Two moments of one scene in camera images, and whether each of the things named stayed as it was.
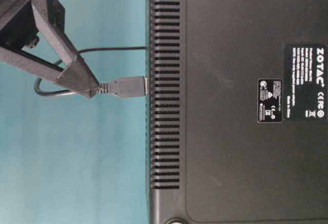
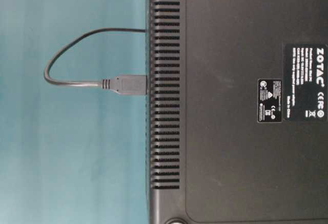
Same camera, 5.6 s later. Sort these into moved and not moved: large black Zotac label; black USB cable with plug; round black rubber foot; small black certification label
Moved: black USB cable with plug
Not moved: round black rubber foot; large black Zotac label; small black certification label
